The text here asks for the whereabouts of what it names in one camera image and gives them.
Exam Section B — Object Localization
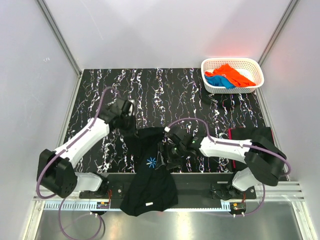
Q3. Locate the blue t shirt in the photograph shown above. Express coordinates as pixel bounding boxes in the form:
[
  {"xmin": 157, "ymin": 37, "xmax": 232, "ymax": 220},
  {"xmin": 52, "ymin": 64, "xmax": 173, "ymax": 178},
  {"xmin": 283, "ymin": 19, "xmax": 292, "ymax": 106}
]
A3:
[{"xmin": 205, "ymin": 75, "xmax": 236, "ymax": 89}]

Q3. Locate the right aluminium frame post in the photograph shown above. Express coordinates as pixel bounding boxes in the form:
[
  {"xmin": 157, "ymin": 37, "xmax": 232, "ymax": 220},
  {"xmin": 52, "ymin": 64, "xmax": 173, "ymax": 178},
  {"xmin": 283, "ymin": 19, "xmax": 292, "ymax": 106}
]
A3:
[{"xmin": 258, "ymin": 0, "xmax": 300, "ymax": 66}]

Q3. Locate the white plastic laundry basket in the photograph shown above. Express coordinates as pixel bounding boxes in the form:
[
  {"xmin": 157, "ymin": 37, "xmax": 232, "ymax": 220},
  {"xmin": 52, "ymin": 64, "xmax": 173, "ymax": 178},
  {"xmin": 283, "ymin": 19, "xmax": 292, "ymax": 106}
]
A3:
[{"xmin": 201, "ymin": 57, "xmax": 265, "ymax": 94}]

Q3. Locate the black polo shirt blue logo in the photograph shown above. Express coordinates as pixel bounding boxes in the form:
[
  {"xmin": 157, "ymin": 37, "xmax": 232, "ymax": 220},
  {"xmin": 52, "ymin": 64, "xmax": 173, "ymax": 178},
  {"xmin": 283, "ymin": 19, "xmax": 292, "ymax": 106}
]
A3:
[{"xmin": 120, "ymin": 127, "xmax": 179, "ymax": 217}]

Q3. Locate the orange t shirt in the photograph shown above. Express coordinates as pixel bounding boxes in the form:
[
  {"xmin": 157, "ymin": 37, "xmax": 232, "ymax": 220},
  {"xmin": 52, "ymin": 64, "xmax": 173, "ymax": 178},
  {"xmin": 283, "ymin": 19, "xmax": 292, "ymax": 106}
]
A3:
[{"xmin": 204, "ymin": 64, "xmax": 256, "ymax": 88}]

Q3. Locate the folded magenta t shirt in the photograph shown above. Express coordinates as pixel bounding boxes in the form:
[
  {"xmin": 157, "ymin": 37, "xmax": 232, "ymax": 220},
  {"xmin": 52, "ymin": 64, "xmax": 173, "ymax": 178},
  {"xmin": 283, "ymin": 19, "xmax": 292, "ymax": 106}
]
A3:
[{"xmin": 227, "ymin": 128, "xmax": 281, "ymax": 173}]

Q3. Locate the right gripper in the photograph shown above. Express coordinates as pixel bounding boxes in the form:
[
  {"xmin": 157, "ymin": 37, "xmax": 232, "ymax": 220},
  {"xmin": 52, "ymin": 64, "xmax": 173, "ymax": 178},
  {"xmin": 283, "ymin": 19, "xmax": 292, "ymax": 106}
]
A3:
[{"xmin": 154, "ymin": 141, "xmax": 187, "ymax": 170}]

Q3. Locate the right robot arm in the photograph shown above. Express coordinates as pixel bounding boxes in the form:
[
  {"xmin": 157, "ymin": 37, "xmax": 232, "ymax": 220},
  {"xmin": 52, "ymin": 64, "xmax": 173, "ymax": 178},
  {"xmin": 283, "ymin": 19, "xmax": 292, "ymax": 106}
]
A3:
[{"xmin": 151, "ymin": 127, "xmax": 287, "ymax": 200}]

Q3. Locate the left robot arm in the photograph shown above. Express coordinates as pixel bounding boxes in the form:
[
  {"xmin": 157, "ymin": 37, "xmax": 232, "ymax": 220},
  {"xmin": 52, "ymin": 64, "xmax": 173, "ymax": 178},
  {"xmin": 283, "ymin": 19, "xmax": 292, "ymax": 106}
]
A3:
[{"xmin": 36, "ymin": 98, "xmax": 136, "ymax": 199}]

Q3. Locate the folded black t shirt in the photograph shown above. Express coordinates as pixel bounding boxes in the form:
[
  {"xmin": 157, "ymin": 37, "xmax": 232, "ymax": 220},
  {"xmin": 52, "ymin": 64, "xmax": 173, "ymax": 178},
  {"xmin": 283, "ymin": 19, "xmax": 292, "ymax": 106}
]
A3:
[{"xmin": 228, "ymin": 126, "xmax": 278, "ymax": 162}]

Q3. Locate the left aluminium frame post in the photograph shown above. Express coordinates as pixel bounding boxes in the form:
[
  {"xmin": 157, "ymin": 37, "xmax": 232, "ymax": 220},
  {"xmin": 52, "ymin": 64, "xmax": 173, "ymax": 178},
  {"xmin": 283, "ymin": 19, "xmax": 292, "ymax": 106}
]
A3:
[{"xmin": 35, "ymin": 0, "xmax": 82, "ymax": 77}]

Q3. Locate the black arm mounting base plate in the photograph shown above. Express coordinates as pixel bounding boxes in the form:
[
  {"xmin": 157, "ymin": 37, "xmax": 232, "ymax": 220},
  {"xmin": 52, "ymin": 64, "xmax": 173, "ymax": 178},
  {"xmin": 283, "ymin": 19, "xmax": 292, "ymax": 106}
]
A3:
[{"xmin": 79, "ymin": 172, "xmax": 256, "ymax": 210}]

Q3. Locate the aluminium front rail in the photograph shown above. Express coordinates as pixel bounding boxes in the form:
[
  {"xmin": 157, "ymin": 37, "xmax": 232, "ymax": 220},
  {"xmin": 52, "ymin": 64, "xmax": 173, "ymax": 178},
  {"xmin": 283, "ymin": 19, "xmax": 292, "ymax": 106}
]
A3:
[{"xmin": 33, "ymin": 181, "xmax": 304, "ymax": 202}]

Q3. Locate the aluminium frame post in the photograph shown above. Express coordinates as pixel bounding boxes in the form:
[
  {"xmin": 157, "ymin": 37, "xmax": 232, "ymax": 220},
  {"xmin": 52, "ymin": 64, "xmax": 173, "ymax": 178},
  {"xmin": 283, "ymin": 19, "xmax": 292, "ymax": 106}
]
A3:
[
  {"xmin": 258, "ymin": 0, "xmax": 300, "ymax": 66},
  {"xmin": 35, "ymin": 0, "xmax": 82, "ymax": 77}
]

